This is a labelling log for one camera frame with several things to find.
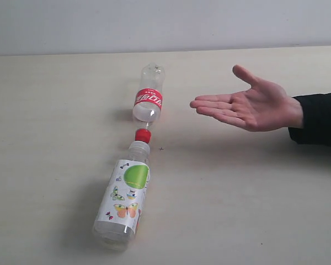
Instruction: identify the person's open hand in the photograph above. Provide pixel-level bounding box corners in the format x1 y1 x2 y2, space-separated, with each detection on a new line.
190 65 303 132

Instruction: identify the clear cola bottle red label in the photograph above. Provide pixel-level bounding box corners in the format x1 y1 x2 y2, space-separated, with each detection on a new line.
132 62 165 143

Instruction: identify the clear bottle butterfly label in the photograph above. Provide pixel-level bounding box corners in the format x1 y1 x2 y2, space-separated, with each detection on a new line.
93 141 150 251

